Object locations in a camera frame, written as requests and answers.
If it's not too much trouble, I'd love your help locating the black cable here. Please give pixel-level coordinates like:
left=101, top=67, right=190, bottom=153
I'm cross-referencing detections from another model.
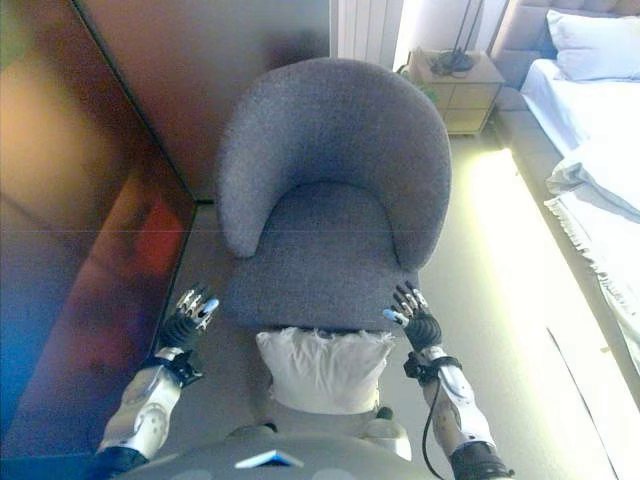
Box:
left=421, top=379, right=447, bottom=477

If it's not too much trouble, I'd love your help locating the white fringed cushion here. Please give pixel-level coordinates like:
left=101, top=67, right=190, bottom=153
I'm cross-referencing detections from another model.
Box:
left=254, top=324, right=396, bottom=416

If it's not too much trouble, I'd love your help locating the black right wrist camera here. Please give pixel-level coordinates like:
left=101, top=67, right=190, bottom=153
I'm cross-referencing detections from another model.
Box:
left=403, top=351, right=432, bottom=384

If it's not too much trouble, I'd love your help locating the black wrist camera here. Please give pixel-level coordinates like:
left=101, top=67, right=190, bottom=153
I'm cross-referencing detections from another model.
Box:
left=403, top=351, right=432, bottom=384
left=167, top=352, right=205, bottom=388

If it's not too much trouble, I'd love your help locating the silver right robot leg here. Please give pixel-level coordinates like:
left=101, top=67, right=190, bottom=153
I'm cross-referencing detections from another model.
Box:
left=360, top=407, right=414, bottom=461

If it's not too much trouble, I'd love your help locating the silver robot leg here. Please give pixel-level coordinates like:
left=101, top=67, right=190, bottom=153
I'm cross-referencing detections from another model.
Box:
left=360, top=407, right=414, bottom=461
left=224, top=422, right=279, bottom=441

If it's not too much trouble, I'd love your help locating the white mattress sheet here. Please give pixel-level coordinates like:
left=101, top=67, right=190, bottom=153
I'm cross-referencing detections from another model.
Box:
left=519, top=57, right=640, bottom=166

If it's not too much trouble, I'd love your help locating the green plant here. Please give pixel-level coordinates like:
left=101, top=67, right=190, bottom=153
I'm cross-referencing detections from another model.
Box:
left=397, top=63, right=439, bottom=104

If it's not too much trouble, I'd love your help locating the white pillow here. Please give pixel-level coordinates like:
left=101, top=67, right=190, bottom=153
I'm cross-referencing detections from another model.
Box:
left=545, top=8, right=640, bottom=84

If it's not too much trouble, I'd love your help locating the black lamp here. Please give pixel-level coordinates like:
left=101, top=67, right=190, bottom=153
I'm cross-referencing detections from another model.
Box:
left=429, top=0, right=485, bottom=77

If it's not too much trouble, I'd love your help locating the brown wooden wardrobe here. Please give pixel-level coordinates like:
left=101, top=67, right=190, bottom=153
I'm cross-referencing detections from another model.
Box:
left=0, top=0, right=197, bottom=461

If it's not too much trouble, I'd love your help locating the silver left robot leg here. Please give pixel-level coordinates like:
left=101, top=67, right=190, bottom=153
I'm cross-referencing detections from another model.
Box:
left=224, top=422, right=279, bottom=441

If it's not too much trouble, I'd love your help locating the light wooden nightstand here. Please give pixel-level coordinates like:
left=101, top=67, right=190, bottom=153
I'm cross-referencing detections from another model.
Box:
left=407, top=47, right=506, bottom=139

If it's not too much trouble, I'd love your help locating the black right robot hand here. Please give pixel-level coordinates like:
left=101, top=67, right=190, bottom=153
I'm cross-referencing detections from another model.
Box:
left=382, top=280, right=444, bottom=348

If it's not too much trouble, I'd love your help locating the grey robot torso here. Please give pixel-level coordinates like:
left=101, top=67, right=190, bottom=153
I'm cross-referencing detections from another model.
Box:
left=82, top=422, right=436, bottom=480

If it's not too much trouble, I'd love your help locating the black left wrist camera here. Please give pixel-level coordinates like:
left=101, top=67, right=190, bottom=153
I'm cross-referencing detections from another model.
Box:
left=167, top=352, right=205, bottom=388

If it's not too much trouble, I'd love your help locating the grey upholstered armchair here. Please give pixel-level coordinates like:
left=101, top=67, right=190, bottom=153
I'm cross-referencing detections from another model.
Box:
left=213, top=57, right=454, bottom=334

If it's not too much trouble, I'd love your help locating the white radiator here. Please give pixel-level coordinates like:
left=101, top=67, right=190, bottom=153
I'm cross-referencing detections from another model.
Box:
left=337, top=0, right=397, bottom=69

